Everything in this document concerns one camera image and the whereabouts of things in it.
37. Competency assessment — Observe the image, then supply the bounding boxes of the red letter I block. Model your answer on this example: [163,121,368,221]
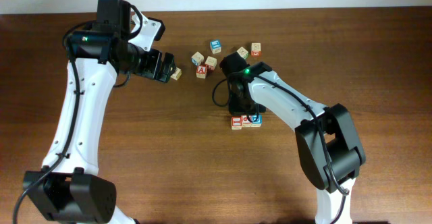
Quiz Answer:
[231,117,242,130]

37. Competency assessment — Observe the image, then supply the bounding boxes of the red number 9 block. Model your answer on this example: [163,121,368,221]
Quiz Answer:
[241,115,252,128]

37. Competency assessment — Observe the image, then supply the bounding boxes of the blue letter D block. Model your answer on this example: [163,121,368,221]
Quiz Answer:
[250,115,263,127]

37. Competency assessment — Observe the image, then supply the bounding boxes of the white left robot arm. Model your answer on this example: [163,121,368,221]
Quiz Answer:
[22,0,176,223]

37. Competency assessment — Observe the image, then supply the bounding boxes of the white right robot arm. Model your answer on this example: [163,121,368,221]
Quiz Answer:
[219,53,366,223]

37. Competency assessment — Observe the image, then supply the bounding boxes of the plain wooden block near left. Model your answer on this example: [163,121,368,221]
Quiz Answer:
[170,67,182,80]

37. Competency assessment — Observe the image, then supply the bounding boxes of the wooden block blue side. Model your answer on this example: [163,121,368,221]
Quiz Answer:
[191,52,204,66]

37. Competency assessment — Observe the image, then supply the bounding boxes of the red letter A block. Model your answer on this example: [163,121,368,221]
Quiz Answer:
[196,65,208,79]

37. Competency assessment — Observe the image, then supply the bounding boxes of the wooden block red side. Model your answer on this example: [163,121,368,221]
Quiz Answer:
[205,56,217,71]

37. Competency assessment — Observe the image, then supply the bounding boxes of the wooden block green print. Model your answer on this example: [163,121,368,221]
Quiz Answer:
[236,47,249,59]

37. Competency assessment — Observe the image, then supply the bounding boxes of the blue top wooden block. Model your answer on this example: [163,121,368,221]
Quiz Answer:
[209,40,221,54]

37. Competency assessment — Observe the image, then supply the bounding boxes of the wooden block red bottom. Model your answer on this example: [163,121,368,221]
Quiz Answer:
[250,43,262,57]

